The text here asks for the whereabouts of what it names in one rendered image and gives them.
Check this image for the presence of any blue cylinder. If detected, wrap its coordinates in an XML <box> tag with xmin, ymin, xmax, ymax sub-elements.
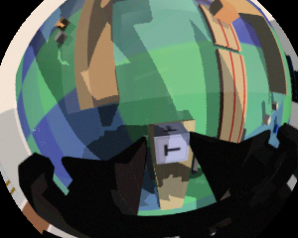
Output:
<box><xmin>273</xmin><ymin>124</ymin><xmax>279</xmax><ymax>135</ymax></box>

